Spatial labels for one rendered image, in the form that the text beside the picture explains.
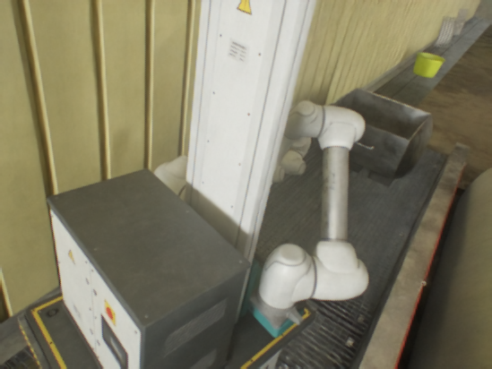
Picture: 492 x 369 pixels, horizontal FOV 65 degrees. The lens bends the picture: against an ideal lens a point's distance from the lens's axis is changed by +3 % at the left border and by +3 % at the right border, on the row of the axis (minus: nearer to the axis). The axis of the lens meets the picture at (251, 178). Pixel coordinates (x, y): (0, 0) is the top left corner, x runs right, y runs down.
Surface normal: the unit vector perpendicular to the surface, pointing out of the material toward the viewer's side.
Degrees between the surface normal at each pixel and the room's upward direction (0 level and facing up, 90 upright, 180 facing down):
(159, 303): 0
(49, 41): 90
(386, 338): 1
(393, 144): 90
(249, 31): 90
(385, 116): 90
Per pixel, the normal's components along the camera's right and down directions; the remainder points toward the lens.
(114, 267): 0.17, -0.82
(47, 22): 0.83, 0.42
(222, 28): -0.72, 0.28
